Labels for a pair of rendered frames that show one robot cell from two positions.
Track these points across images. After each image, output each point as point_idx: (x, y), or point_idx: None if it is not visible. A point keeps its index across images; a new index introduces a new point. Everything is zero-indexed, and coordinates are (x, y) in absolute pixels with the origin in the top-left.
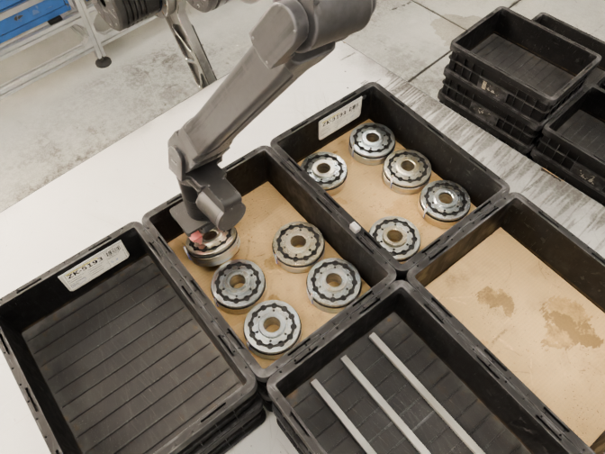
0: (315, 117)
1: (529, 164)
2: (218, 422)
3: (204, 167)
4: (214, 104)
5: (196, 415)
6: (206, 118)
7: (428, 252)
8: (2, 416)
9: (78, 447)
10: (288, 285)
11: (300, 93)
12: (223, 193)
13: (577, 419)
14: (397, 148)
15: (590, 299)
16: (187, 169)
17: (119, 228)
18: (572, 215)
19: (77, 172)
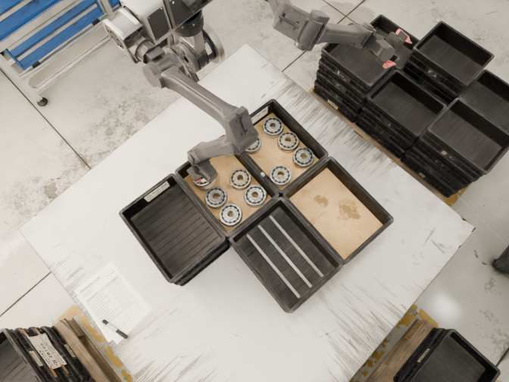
0: None
1: (349, 129)
2: (212, 252)
3: None
4: (206, 148)
5: (203, 248)
6: (203, 151)
7: (291, 184)
8: (124, 249)
9: (160, 261)
10: (236, 195)
11: (240, 89)
12: (209, 170)
13: (345, 246)
14: (285, 128)
15: (358, 199)
16: (195, 162)
17: (159, 166)
18: (364, 155)
19: (135, 137)
